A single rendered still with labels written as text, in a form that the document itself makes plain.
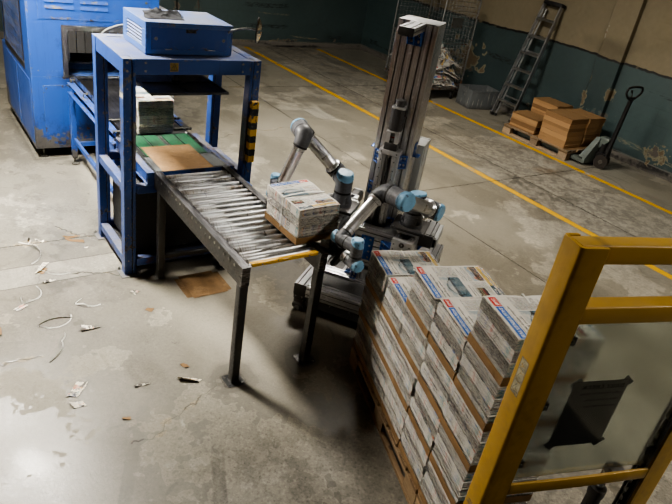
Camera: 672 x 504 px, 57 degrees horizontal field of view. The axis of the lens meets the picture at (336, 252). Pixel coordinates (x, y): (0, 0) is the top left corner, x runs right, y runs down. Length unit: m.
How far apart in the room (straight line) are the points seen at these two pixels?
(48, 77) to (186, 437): 4.02
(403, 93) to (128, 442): 2.56
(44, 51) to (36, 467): 4.06
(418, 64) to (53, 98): 3.78
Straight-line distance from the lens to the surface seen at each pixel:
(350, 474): 3.38
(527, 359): 1.91
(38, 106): 6.52
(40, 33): 6.36
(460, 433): 2.72
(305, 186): 3.77
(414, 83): 3.94
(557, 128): 9.41
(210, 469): 3.31
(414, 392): 3.15
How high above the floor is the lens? 2.49
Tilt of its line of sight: 28 degrees down
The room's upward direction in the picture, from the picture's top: 10 degrees clockwise
